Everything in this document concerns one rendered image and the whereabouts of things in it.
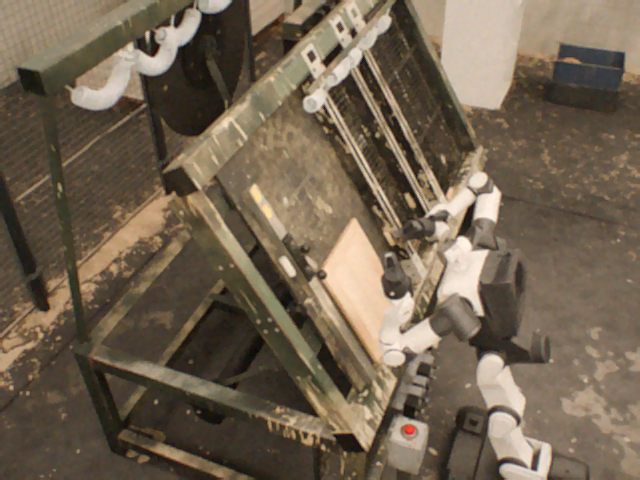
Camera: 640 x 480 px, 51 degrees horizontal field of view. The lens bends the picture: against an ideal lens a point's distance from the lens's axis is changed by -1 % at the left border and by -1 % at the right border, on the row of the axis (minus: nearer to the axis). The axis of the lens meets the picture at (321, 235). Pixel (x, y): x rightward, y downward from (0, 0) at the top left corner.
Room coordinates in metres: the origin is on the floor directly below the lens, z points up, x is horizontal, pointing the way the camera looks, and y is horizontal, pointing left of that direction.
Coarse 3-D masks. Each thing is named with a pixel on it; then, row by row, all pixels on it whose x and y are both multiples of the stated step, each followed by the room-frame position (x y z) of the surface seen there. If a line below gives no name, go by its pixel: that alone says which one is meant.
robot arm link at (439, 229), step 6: (432, 216) 2.26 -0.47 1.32; (438, 216) 2.27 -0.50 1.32; (444, 216) 2.28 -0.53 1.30; (432, 222) 2.25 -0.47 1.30; (438, 222) 2.27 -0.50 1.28; (432, 228) 2.22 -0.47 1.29; (438, 228) 2.25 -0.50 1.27; (444, 228) 2.24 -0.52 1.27; (432, 234) 2.22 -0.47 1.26; (438, 234) 2.23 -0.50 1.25; (444, 234) 2.24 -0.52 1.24
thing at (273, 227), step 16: (256, 208) 1.91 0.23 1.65; (272, 224) 1.89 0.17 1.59; (272, 240) 1.89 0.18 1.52; (288, 256) 1.86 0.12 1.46; (304, 288) 1.84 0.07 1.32; (320, 288) 1.86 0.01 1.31; (336, 320) 1.81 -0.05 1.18; (336, 336) 1.79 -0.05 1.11; (352, 336) 1.81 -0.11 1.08; (352, 352) 1.76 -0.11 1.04; (368, 368) 1.76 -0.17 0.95
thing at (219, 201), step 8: (392, 40) 3.56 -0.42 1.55; (400, 56) 3.54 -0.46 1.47; (416, 80) 3.50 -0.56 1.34; (424, 96) 3.48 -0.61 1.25; (440, 112) 3.47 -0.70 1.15; (216, 192) 1.95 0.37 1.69; (216, 200) 1.88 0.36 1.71; (224, 200) 1.90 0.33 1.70; (392, 200) 2.65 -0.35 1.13; (216, 208) 1.85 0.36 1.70; (224, 208) 1.88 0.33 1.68; (232, 208) 1.90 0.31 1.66; (224, 216) 1.85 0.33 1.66; (232, 232) 1.85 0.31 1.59; (264, 280) 1.80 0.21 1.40; (280, 304) 1.78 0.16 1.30; (296, 328) 1.76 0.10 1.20; (304, 328) 1.82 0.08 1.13; (312, 328) 1.80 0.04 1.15; (304, 336) 1.76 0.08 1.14; (312, 336) 1.76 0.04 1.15; (312, 344) 1.73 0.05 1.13; (320, 344) 1.76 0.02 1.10
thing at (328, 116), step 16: (320, 64) 2.56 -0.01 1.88; (304, 80) 2.53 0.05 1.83; (304, 96) 2.53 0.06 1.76; (320, 112) 2.50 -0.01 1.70; (336, 112) 2.52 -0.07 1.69; (336, 128) 2.47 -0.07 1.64; (336, 144) 2.47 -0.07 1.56; (352, 144) 2.49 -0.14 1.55; (352, 160) 2.44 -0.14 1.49; (352, 176) 2.44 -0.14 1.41; (368, 176) 2.44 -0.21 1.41; (368, 192) 2.41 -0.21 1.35; (384, 208) 2.39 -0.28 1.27; (384, 224) 2.38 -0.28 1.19; (400, 224) 2.41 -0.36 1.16; (400, 256) 2.35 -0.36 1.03; (416, 256) 2.36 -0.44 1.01; (416, 272) 2.32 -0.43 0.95
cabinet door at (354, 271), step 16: (352, 224) 2.24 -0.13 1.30; (352, 240) 2.18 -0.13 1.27; (368, 240) 2.26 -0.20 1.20; (336, 256) 2.05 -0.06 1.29; (352, 256) 2.13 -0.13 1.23; (368, 256) 2.20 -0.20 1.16; (336, 272) 2.00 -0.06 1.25; (352, 272) 2.07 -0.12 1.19; (368, 272) 2.14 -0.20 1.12; (336, 288) 1.94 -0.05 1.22; (352, 288) 2.01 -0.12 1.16; (368, 288) 2.08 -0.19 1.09; (352, 304) 1.95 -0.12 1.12; (368, 304) 2.02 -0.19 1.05; (384, 304) 2.09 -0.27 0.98; (352, 320) 1.89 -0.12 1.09; (368, 320) 1.96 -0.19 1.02; (368, 336) 1.90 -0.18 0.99
